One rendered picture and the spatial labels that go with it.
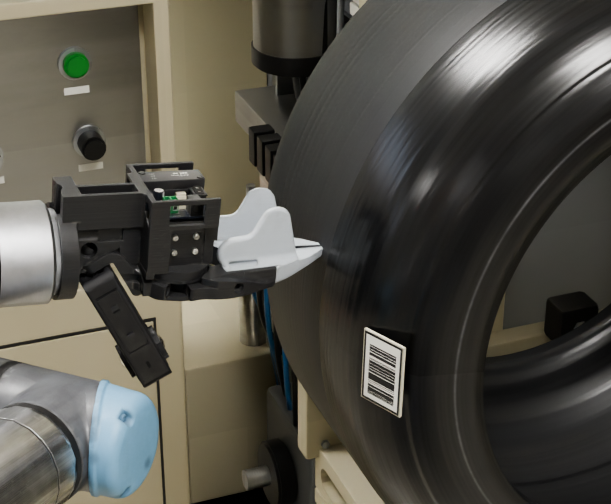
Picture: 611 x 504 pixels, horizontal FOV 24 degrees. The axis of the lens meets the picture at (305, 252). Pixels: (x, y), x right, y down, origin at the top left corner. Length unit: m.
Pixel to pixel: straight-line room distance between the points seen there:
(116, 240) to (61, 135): 0.71
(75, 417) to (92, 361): 0.88
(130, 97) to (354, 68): 0.64
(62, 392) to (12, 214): 0.13
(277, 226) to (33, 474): 0.28
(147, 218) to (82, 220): 0.05
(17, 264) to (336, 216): 0.25
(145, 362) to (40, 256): 0.13
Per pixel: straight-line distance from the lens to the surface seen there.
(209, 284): 1.06
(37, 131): 1.75
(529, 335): 1.61
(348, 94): 1.15
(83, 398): 0.99
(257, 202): 1.12
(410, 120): 1.07
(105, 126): 1.77
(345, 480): 1.52
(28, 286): 1.03
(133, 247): 1.07
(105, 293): 1.06
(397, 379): 1.07
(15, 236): 1.03
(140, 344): 1.10
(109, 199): 1.04
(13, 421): 0.95
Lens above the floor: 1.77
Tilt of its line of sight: 28 degrees down
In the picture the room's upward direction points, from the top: straight up
